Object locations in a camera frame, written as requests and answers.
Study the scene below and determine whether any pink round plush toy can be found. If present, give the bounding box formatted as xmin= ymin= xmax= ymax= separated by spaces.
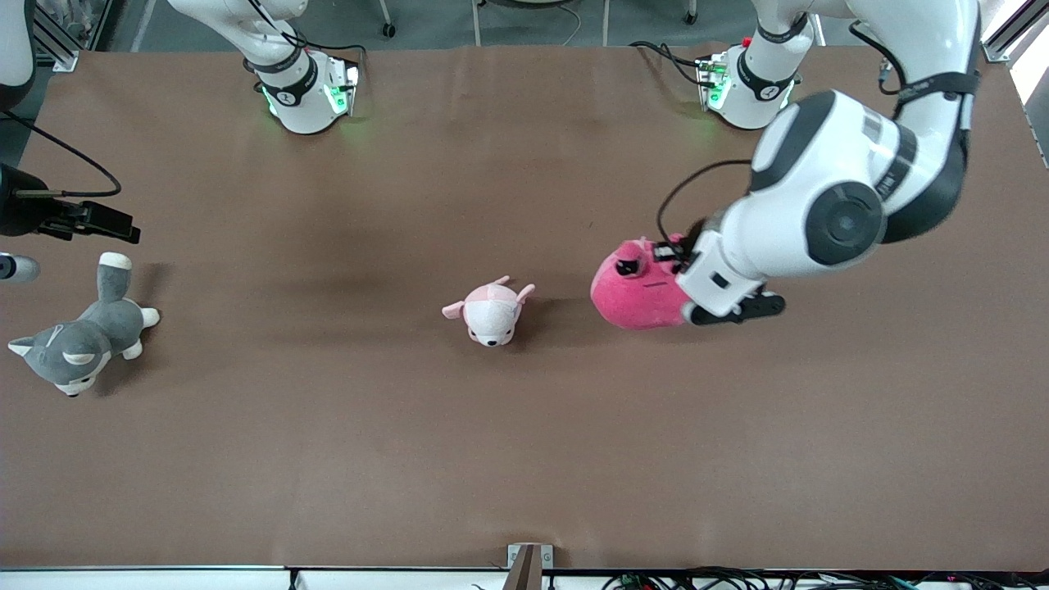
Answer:
xmin=590 ymin=236 xmax=697 ymax=330

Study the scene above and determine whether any grey and white plush husky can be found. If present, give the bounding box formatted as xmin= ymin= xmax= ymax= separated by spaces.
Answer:
xmin=8 ymin=252 xmax=161 ymax=398

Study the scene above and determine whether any white and pink plush dog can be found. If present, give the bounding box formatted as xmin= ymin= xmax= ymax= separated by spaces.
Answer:
xmin=442 ymin=276 xmax=536 ymax=347

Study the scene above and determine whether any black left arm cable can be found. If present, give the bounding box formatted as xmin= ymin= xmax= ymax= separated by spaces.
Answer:
xmin=656 ymin=20 xmax=910 ymax=247

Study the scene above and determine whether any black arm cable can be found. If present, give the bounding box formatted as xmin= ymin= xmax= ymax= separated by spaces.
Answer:
xmin=0 ymin=111 xmax=123 ymax=200
xmin=656 ymin=20 xmax=910 ymax=247

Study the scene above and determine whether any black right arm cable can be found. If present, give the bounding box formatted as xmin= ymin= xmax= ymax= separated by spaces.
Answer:
xmin=0 ymin=111 xmax=123 ymax=200

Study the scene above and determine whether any aluminium frame profile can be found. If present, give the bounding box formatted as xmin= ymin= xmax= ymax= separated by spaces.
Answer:
xmin=31 ymin=4 xmax=83 ymax=73
xmin=982 ymin=0 xmax=1035 ymax=63

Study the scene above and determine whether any black left base cable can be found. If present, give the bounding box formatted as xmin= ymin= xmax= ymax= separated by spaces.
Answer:
xmin=629 ymin=39 xmax=711 ymax=88

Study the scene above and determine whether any black base cable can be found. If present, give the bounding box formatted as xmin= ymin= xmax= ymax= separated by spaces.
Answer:
xmin=629 ymin=39 xmax=711 ymax=88
xmin=291 ymin=29 xmax=368 ymax=65

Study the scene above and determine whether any black right base cable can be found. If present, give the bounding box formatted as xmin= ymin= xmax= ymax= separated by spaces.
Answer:
xmin=291 ymin=29 xmax=368 ymax=65

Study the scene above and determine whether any bundle of black cables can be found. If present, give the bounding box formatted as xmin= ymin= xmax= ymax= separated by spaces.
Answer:
xmin=602 ymin=567 xmax=1049 ymax=590

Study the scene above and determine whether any metal table edge bracket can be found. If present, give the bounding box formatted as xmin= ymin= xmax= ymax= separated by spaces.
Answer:
xmin=506 ymin=543 xmax=555 ymax=590

